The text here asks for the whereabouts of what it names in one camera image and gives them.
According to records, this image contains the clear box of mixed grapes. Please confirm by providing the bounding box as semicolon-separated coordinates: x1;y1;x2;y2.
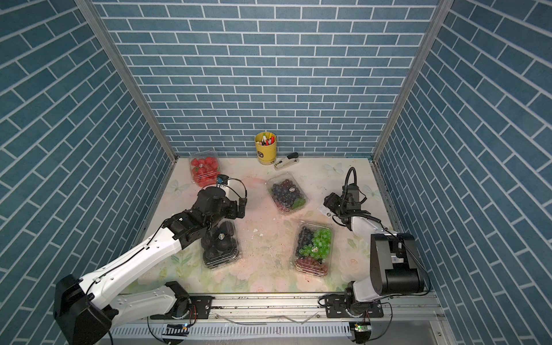
291;222;334;277

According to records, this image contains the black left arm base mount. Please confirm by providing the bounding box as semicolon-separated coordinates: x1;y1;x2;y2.
151;281;214;321

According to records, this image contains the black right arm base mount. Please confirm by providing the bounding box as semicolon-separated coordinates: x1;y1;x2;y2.
318;289;384;319

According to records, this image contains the clear box of strawberries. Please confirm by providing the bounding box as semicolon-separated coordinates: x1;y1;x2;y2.
188;149;221;187

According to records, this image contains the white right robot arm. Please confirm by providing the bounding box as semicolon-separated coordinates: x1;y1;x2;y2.
323;168;432;306

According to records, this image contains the grey desk stapler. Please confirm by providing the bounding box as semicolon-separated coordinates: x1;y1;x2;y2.
274;152;299;170

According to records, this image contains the aluminium front rail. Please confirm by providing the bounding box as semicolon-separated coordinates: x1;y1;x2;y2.
85;290;449;329

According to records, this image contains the clear box of blueberries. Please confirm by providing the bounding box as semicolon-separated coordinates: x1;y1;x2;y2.
265;172;308;214

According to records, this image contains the white fruit sticker sheet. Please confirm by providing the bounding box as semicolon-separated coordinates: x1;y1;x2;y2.
318;206;334;218

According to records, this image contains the yellow pen cup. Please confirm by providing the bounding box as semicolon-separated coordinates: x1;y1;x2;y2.
254;132;277;165

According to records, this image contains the aluminium corner post left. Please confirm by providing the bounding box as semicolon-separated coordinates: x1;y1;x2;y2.
75;0;178;165

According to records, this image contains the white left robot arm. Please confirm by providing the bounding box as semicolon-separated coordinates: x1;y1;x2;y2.
53;175;247;344

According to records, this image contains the clear box of avocados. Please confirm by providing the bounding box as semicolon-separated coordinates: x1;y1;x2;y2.
201;221;240;270

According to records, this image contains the aluminium corner post right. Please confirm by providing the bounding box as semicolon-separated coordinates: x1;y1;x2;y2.
371;0;456;162

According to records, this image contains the aluminium corner post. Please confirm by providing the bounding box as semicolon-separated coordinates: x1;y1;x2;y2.
371;0;456;162
75;0;178;165

